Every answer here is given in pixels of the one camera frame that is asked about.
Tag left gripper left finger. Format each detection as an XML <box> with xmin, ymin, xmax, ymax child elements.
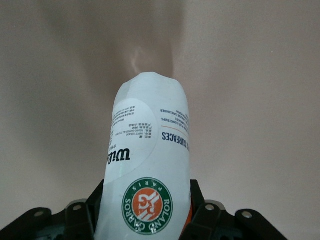
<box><xmin>0</xmin><ymin>178</ymin><xmax>106</xmax><ymax>240</ymax></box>

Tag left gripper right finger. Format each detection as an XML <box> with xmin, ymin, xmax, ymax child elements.
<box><xmin>183</xmin><ymin>178</ymin><xmax>287</xmax><ymax>240</ymax></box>

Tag clear tennis ball can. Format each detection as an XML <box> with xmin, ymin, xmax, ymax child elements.
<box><xmin>104</xmin><ymin>71</ymin><xmax>194</xmax><ymax>240</ymax></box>

